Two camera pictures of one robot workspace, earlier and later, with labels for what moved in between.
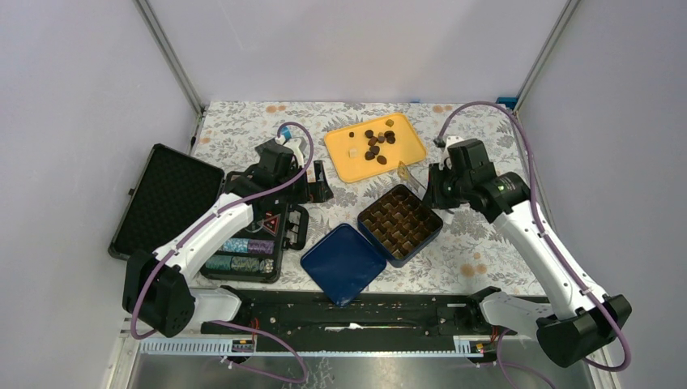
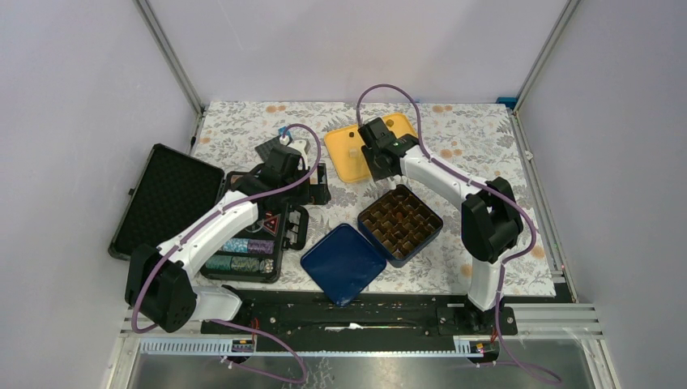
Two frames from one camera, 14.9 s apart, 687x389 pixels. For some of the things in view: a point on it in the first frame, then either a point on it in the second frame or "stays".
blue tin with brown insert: (399, 224) stays
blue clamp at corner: (510, 102) stays
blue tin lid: (343, 263) stays
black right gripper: (433, 196) to (377, 174)
